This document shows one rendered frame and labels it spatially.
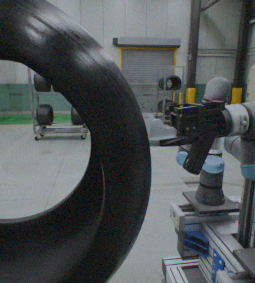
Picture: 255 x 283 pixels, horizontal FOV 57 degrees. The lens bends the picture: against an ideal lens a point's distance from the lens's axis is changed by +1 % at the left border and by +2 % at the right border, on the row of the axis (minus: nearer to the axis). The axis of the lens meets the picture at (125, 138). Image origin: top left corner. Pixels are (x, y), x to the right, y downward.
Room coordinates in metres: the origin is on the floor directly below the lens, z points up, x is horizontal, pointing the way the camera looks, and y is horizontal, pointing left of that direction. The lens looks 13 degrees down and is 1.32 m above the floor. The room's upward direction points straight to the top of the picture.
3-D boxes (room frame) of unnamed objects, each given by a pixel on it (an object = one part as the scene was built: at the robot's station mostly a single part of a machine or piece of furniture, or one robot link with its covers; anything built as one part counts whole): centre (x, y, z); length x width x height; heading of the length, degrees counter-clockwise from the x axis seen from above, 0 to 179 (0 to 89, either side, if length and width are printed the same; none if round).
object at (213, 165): (1.17, -0.46, 0.88); 0.13 x 0.12 x 0.14; 163
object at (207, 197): (1.17, -0.46, 0.77); 0.15 x 0.15 x 0.10
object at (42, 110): (5.86, 1.62, 0.96); 1.33 x 0.64 x 1.92; 96
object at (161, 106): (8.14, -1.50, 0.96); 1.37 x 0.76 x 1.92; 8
